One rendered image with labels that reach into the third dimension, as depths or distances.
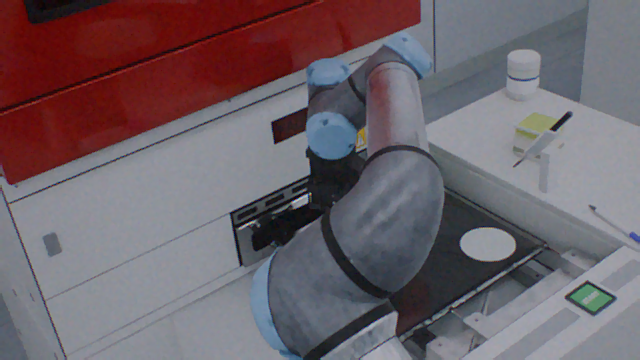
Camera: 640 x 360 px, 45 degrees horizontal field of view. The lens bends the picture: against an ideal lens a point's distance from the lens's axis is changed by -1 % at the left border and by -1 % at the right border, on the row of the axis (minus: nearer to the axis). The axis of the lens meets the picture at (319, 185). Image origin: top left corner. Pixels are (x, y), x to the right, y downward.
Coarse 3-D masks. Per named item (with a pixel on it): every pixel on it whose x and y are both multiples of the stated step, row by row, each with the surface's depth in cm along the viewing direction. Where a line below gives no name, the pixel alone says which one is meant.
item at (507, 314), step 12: (552, 276) 136; (564, 276) 135; (540, 288) 133; (552, 288) 133; (516, 300) 131; (528, 300) 131; (540, 300) 131; (504, 312) 129; (516, 312) 129; (504, 324) 127; (468, 348) 123
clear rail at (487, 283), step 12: (528, 252) 138; (540, 252) 139; (516, 264) 136; (492, 276) 134; (504, 276) 134; (480, 288) 132; (456, 300) 129; (468, 300) 130; (444, 312) 128; (420, 324) 126; (432, 324) 127; (408, 336) 124
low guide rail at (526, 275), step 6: (516, 270) 143; (522, 270) 142; (528, 270) 142; (534, 270) 142; (510, 276) 145; (516, 276) 144; (522, 276) 143; (528, 276) 141; (534, 276) 141; (540, 276) 140; (522, 282) 143; (528, 282) 142; (534, 282) 140
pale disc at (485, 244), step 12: (480, 228) 146; (492, 228) 146; (468, 240) 143; (480, 240) 143; (492, 240) 143; (504, 240) 142; (468, 252) 140; (480, 252) 140; (492, 252) 140; (504, 252) 139
